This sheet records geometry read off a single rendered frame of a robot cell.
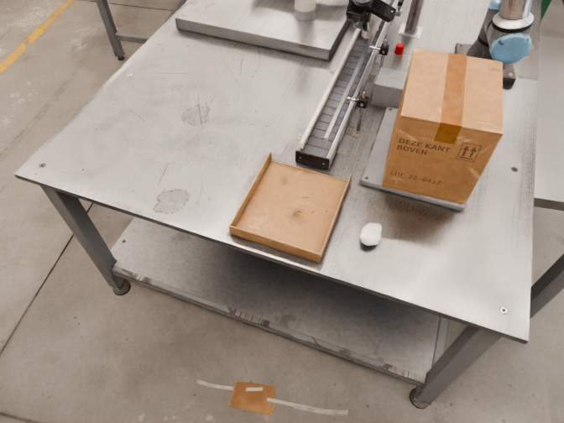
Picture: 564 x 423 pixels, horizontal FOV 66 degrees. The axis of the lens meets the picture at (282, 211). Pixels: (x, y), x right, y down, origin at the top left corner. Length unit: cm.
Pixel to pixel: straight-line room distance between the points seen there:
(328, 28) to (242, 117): 57
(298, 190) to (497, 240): 57
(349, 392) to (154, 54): 155
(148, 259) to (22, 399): 72
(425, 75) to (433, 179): 28
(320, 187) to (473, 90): 48
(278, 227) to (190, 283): 73
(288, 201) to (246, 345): 86
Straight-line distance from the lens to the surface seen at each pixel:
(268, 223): 121
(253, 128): 148
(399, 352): 175
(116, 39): 339
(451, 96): 121
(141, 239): 202
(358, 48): 178
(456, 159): 121
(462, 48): 194
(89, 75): 342
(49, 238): 249
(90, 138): 158
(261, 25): 190
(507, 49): 163
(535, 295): 201
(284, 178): 132
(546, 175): 155
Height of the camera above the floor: 182
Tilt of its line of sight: 53 degrees down
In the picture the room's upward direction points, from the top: 1 degrees counter-clockwise
